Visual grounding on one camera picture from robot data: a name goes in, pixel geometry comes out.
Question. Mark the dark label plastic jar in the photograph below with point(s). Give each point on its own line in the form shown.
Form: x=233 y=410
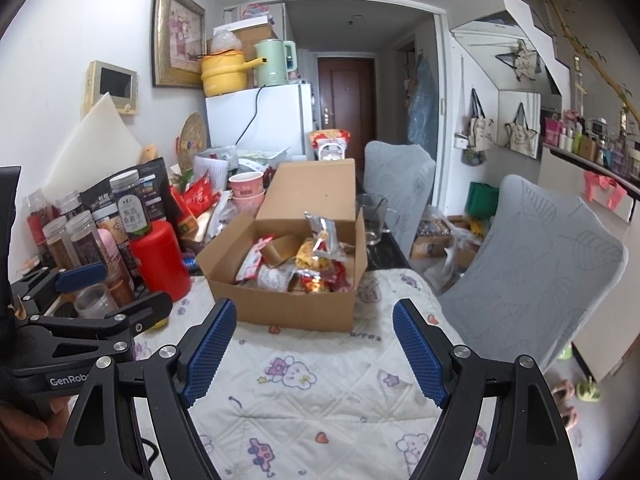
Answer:
x=131 y=210

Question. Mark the pink ribbon bow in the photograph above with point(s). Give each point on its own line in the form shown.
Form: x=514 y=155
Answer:
x=602 y=187

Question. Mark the black standing pouch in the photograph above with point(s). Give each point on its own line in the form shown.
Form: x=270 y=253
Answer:
x=155 y=180

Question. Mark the red plastic container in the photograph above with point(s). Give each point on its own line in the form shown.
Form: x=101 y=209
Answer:
x=160 y=265

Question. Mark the clear plastic bag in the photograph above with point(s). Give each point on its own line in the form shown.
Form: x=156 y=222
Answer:
x=222 y=42

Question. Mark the red white snack packet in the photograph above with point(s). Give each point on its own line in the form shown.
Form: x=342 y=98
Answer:
x=252 y=260

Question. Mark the pink slipper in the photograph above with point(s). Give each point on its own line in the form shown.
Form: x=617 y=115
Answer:
x=570 y=416
x=562 y=390

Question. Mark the green bin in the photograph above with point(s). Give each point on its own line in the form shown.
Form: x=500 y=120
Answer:
x=482 y=200

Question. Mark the green white pouch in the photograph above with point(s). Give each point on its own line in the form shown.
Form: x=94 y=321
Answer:
x=260 y=160

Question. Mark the row of cosmetic bottles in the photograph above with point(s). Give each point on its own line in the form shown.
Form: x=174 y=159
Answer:
x=585 y=145

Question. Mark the red cartoon snack packet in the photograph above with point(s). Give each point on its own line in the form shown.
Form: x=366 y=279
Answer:
x=320 y=282

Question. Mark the brown cardboard box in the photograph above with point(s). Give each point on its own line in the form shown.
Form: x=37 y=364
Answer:
x=310 y=185

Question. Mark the gold framed picture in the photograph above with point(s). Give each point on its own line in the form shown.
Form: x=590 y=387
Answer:
x=180 y=30

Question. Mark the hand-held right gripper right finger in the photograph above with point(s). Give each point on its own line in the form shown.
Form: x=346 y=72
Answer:
x=420 y=355

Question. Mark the pink bottle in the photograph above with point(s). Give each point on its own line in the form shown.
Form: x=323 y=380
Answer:
x=109 y=250

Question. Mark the blue plastic garment cover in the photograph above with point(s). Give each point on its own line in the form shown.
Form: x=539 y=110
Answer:
x=422 y=105

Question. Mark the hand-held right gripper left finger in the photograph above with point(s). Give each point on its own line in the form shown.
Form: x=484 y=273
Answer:
x=210 y=355

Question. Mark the red snack bag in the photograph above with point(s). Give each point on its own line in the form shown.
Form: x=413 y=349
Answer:
x=197 y=195

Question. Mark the yellow orange snack packet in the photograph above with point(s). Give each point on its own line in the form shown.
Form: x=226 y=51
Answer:
x=312 y=255

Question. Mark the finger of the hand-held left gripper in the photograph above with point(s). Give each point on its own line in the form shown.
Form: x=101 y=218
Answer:
x=82 y=276
x=150 y=305

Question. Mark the open cardboard floor box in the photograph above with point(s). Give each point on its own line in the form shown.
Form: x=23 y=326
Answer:
x=432 y=240

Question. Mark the white fridge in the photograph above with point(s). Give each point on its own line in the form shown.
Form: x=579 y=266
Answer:
x=280 y=120

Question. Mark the white foam board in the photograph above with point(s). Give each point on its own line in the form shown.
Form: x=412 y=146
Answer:
x=95 y=145

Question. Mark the canvas tote bag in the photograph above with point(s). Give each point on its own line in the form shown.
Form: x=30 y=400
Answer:
x=481 y=132

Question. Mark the white storage box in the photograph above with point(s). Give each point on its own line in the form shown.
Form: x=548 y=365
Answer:
x=245 y=20

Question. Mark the white printed paper bag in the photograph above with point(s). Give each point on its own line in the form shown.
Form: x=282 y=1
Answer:
x=212 y=172

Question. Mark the person's left hand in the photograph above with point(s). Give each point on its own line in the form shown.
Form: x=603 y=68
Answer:
x=25 y=422

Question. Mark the glass measuring cup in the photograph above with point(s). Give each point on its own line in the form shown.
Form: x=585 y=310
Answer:
x=372 y=220

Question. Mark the green slipper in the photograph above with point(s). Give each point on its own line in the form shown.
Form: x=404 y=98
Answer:
x=565 y=352
x=587 y=390

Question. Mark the red yellow large bag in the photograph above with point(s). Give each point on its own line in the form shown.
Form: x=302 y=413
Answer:
x=330 y=136

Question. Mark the cardboard storage box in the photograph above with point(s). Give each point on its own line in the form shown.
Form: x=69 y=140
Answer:
x=255 y=35

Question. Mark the cream wall intercom panel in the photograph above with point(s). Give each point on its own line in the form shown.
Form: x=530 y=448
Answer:
x=117 y=82

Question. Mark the cluster of clear spice jars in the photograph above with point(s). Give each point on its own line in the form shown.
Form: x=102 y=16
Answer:
x=85 y=240

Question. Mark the green electric kettle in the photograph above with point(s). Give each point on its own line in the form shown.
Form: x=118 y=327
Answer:
x=270 y=62

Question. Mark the yellow pot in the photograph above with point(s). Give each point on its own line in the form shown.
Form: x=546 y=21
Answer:
x=222 y=77

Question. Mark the bamboo stalk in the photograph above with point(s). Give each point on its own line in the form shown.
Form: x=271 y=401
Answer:
x=590 y=55

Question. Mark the silver clear snack packet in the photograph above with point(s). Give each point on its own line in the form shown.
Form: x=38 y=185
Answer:
x=320 y=225

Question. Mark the white printed snack packet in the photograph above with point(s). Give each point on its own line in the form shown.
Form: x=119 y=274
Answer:
x=275 y=277

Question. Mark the brown door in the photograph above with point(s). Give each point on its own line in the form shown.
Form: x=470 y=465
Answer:
x=347 y=95

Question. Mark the round woven trivet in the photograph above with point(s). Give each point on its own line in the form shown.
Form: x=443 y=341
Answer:
x=194 y=135

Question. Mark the red yellow snack pouch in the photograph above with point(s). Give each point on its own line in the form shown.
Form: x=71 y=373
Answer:
x=189 y=222

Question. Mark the grey leaf pattern chair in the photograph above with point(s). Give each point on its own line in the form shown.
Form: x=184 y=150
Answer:
x=540 y=260
x=400 y=180

